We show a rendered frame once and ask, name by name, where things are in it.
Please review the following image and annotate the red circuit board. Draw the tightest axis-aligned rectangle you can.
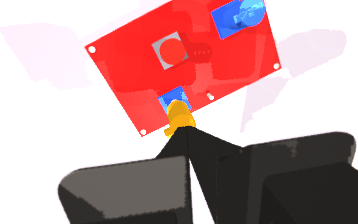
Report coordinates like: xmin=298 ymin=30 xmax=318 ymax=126
xmin=85 ymin=0 xmax=281 ymax=138

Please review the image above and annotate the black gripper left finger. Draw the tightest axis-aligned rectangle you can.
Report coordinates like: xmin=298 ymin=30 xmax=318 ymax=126
xmin=57 ymin=126 xmax=194 ymax=224

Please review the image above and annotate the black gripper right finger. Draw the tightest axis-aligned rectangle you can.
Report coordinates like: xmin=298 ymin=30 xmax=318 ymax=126
xmin=185 ymin=125 xmax=357 ymax=224

